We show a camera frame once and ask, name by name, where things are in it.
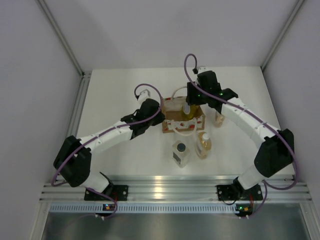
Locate left aluminium frame post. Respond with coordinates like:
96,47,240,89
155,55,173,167
34,0,85,76

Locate purple cable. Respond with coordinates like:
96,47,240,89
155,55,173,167
50,83,162,187
184,53,298,216

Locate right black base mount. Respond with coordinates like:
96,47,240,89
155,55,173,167
216,184,264,202

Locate right aluminium frame post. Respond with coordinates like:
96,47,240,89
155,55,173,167
260,0,307,72

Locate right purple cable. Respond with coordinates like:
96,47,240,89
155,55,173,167
184,53,298,216

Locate white cap amber bottle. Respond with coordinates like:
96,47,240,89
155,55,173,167
213,111,225,128
195,131,212,160

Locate grey slotted cable duct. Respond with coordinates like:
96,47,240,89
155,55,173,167
49,203,251,214

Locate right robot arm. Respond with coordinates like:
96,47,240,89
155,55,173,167
186,67,294,199

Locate red cap yellow bottle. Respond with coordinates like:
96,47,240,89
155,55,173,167
181,102,200,121

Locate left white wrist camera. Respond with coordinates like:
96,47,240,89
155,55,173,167
135,89,151,105

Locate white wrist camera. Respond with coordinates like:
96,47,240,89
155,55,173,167
135,89,151,105
192,66,209,75

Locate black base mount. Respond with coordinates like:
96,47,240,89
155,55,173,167
216,184,264,202
84,184,129,201

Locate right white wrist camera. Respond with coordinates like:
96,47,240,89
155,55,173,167
192,66,209,75

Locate grey cap clear bottle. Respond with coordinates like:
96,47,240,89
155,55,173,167
172,140,190,168

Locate aluminium frame post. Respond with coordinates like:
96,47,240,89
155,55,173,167
260,0,307,72
34,0,85,76

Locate burlap watermelon canvas bag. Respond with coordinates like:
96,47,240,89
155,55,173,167
161,86,206,137

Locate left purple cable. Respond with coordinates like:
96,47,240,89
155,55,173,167
50,83,162,187

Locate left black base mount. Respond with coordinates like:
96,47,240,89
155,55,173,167
84,184,129,201

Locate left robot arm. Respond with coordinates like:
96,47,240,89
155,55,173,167
53,98,165,200

